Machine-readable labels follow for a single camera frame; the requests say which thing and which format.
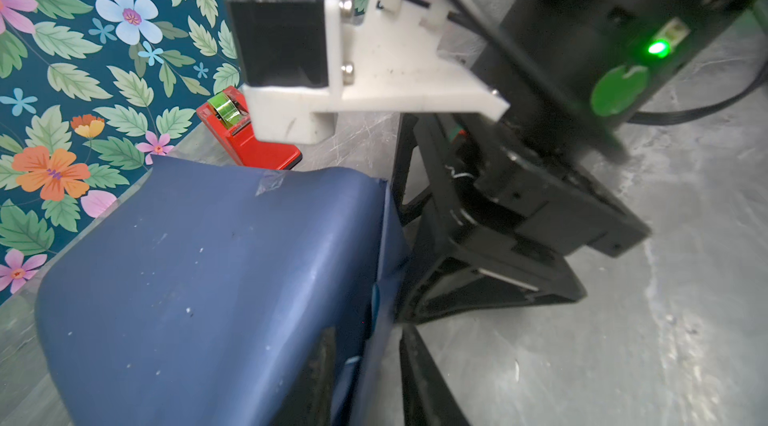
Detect light blue wrapping paper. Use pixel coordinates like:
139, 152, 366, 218
35, 158, 408, 425

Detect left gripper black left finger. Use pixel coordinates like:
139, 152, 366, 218
271, 327, 336, 426

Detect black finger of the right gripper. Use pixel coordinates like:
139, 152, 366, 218
396, 203, 587, 324

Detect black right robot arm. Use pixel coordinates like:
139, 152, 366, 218
391, 0, 756, 324

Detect red tape dispenser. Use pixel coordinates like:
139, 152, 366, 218
196, 86, 303, 170

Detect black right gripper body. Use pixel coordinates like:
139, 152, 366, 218
391, 114, 651, 270

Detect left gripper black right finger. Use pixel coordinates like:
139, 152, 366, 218
399, 324, 470, 426

